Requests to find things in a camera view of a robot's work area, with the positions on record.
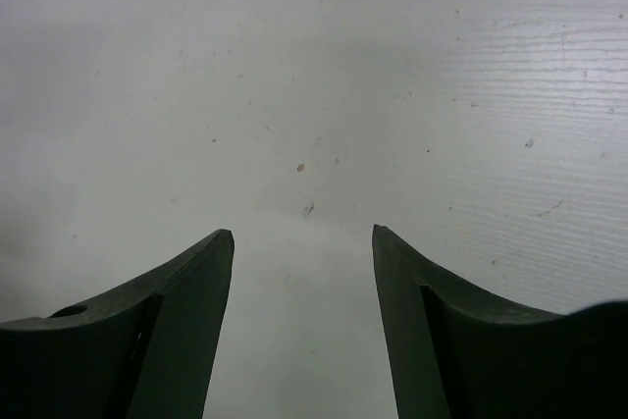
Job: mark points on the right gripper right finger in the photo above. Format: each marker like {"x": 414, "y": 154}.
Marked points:
{"x": 459, "y": 351}

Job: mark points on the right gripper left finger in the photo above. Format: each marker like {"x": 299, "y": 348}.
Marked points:
{"x": 144, "y": 349}

